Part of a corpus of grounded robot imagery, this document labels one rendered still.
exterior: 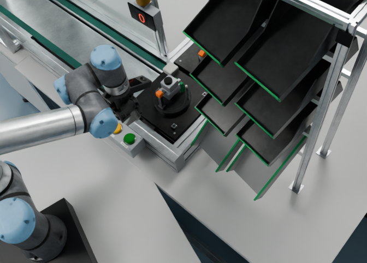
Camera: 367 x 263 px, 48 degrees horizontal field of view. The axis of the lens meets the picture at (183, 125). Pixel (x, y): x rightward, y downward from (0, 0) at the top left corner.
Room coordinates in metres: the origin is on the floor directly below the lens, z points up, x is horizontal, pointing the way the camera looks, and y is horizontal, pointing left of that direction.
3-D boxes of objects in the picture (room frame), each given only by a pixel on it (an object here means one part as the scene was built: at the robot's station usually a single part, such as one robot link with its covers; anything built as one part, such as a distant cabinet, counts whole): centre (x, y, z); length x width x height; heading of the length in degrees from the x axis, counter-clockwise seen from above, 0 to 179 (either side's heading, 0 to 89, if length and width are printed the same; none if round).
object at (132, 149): (0.81, 0.24, 0.93); 0.21 x 0.07 x 0.06; 38
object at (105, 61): (0.76, 0.17, 1.35); 0.09 x 0.08 x 0.11; 112
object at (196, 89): (0.87, 0.02, 0.96); 0.24 x 0.24 x 0.02; 38
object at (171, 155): (0.99, 0.31, 0.91); 0.89 x 0.06 x 0.11; 38
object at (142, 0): (1.09, 0.04, 1.29); 0.05 x 0.05 x 0.05
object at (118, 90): (0.76, 0.17, 1.28); 0.08 x 0.08 x 0.05
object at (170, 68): (1.01, 0.00, 0.97); 0.05 x 0.05 x 0.04; 38
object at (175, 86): (0.88, 0.01, 1.06); 0.08 x 0.04 x 0.07; 128
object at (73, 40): (1.12, 0.18, 0.91); 0.84 x 0.28 x 0.10; 38
